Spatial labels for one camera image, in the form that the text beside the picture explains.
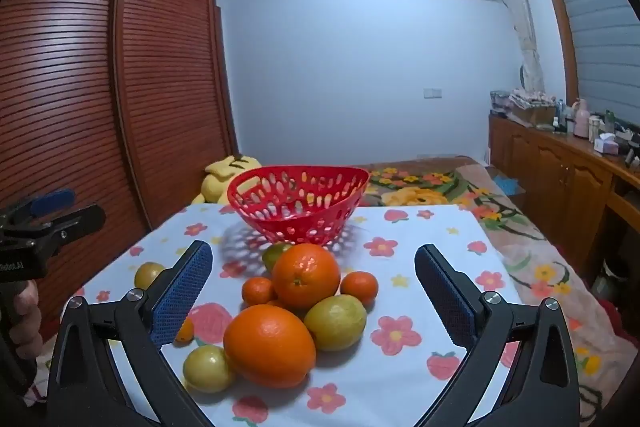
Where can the cardboard box with clothes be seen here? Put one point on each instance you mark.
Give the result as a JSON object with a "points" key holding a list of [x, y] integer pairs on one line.
{"points": [[532, 107]]}

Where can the grey window blind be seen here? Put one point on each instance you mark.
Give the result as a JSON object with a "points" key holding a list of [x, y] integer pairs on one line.
{"points": [[595, 17]]}

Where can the yellow plush toy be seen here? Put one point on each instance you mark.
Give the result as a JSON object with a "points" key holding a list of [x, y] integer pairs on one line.
{"points": [[220, 179]]}

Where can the small mandarin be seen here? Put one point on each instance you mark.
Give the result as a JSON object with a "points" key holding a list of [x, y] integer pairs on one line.
{"points": [[359, 288], [257, 291], [185, 331]]}

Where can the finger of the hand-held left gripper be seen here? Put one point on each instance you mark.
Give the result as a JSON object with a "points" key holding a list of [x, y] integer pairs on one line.
{"points": [[75, 219], [52, 199]]}

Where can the pink tissue box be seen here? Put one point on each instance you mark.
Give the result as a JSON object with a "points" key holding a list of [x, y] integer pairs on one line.
{"points": [[607, 144]]}

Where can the wooden side cabinet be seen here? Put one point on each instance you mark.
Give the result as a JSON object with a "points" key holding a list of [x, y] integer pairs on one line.
{"points": [[555, 177]]}

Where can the brown slatted wooden wardrobe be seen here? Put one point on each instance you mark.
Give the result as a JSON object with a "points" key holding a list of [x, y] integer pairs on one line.
{"points": [[100, 82]]}

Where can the person's left hand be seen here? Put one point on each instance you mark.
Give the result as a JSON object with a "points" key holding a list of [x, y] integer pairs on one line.
{"points": [[27, 322]]}

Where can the floral bed blanket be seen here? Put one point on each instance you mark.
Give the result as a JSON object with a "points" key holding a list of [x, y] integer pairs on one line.
{"points": [[525, 257]]}

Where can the white patterned curtain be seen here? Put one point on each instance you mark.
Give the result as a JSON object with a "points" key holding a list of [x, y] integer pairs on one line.
{"points": [[522, 17]]}

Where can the floral white tablecloth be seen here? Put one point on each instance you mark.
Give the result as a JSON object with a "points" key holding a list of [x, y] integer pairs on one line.
{"points": [[425, 227]]}

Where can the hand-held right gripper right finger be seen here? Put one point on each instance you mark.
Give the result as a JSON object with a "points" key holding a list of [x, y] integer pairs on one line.
{"points": [[445, 294]]}

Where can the red perforated plastic basket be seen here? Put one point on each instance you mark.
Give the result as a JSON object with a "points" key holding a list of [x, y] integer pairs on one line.
{"points": [[300, 207]]}

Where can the large orange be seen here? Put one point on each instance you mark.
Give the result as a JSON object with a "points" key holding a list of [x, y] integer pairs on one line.
{"points": [[305, 277], [270, 347]]}

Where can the green passion fruit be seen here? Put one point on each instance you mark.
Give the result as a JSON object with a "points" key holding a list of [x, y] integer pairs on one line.
{"points": [[272, 254]]}

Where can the pink thermos bottle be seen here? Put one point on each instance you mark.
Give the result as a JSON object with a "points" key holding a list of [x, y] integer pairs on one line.
{"points": [[581, 119]]}

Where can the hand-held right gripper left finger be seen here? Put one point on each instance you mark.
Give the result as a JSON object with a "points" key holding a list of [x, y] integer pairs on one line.
{"points": [[182, 294]]}

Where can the large yellow-green passion fruit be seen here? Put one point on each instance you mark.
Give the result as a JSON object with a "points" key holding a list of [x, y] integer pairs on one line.
{"points": [[336, 323]]}

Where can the white wall socket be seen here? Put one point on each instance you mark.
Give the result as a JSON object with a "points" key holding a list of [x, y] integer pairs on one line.
{"points": [[433, 93]]}

